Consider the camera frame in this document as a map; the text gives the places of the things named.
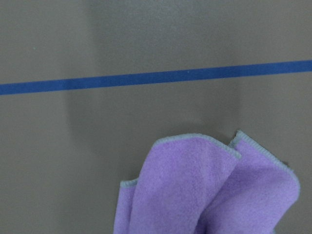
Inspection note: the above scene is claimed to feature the purple microfiber cloth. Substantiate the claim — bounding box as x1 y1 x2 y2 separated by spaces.
113 131 300 234

